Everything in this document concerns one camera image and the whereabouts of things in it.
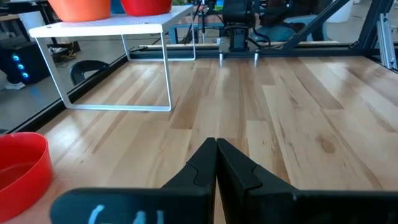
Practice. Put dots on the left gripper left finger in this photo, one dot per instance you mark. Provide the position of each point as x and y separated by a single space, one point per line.
140 207

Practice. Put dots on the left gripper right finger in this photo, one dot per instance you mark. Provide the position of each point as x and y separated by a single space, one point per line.
280 207

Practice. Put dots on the red plastic mini bowl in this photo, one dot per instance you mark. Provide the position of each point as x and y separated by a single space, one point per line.
28 186
146 6

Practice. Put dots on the blue plastic mini bowl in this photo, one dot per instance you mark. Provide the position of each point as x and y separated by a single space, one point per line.
115 6

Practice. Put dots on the orange plastic mini bowl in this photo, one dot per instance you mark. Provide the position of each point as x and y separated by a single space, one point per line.
79 9

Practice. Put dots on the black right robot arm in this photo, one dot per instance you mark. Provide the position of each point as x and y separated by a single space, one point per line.
237 18

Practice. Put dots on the black arched object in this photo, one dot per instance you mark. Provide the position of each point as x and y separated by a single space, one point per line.
88 62

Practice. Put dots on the person's foot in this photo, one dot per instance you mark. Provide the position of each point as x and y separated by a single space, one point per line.
15 86

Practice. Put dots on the seated person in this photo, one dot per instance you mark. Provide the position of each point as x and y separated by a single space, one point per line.
280 32

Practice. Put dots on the black computer tower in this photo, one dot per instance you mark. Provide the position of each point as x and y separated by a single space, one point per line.
28 62

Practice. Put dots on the white perforated metal shelf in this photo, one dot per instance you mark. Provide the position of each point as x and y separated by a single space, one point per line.
109 25

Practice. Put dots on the silver aluminium extrusion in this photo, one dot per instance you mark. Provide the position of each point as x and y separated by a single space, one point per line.
387 43

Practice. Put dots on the black table edge rail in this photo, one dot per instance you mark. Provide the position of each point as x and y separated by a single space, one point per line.
311 51
31 119

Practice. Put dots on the silver metal post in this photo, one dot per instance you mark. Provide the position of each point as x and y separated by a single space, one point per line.
221 59
256 59

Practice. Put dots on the black diagonal frame strut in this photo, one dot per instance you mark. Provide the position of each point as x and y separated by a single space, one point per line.
314 26

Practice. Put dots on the black frame post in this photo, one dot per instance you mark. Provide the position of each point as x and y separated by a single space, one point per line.
374 21

